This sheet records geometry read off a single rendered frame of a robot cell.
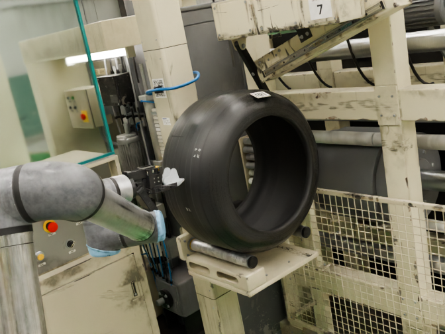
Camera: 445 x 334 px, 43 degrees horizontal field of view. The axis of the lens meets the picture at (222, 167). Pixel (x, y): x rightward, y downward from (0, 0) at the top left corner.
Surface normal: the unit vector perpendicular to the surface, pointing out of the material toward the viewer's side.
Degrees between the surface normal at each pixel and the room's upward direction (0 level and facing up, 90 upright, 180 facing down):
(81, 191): 88
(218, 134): 58
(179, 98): 90
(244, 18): 90
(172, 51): 90
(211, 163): 72
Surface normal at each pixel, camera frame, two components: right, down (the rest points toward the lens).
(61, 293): 0.64, 0.07
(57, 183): 0.49, -0.27
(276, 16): -0.75, 0.30
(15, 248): 0.66, -0.19
